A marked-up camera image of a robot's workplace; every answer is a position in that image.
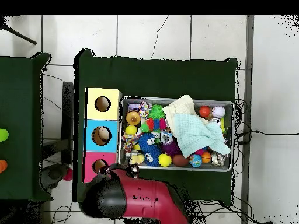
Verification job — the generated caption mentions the yellow duck toy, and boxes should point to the yellow duck toy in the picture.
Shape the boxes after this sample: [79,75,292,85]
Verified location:
[128,153,145,165]

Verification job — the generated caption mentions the wooden box with three holes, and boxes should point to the wooden box with three holes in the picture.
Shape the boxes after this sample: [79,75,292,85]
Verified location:
[83,87,123,183]

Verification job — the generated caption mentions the clear mesh bin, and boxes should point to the clear mesh bin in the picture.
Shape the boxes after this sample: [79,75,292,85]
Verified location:
[117,96,235,173]

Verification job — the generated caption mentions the green spiky ball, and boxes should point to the green spiky ball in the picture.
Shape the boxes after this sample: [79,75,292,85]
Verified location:
[148,104,166,120]

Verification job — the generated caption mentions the toy hamburger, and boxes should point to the toy hamburger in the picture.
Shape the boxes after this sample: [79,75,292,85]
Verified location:
[126,109,142,126]

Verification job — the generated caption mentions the blue spiky monster toy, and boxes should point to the blue spiky monster toy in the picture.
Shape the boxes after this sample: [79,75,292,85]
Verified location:
[137,132,159,152]

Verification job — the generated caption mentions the yellow tennis ball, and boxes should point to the yellow tennis ball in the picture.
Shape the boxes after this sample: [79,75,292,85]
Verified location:
[124,125,138,136]

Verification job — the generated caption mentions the cream waffle cloth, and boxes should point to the cream waffle cloth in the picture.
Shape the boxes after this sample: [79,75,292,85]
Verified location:
[162,94,210,131]

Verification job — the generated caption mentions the yellow smiley ball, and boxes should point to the yellow smiley ball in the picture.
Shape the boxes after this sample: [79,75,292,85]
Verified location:
[158,153,172,168]

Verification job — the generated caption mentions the mint green cloth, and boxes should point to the mint green cloth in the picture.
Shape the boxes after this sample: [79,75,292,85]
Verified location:
[173,113,231,159]

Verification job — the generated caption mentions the dark green table cloth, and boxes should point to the dark green table cloth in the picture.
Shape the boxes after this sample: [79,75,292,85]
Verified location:
[72,48,239,206]
[0,52,53,202]

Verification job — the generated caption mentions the orange ball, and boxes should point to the orange ball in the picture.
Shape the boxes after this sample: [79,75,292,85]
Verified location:
[199,105,211,118]

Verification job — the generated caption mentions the globe print ball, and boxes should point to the globe print ball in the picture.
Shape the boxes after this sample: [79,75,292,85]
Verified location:
[189,153,203,168]

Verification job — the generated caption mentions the white baseball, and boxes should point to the white baseball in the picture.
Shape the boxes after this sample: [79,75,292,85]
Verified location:
[211,106,227,119]

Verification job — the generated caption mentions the lime green toy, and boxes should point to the lime green toy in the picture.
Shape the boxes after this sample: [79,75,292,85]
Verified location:
[0,128,9,143]

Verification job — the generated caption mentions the black tripod leg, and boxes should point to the black tripod leg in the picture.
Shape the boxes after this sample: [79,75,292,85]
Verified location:
[0,22,37,46]

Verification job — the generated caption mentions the black power cable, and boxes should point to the black power cable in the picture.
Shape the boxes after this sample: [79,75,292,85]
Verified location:
[235,129,299,145]

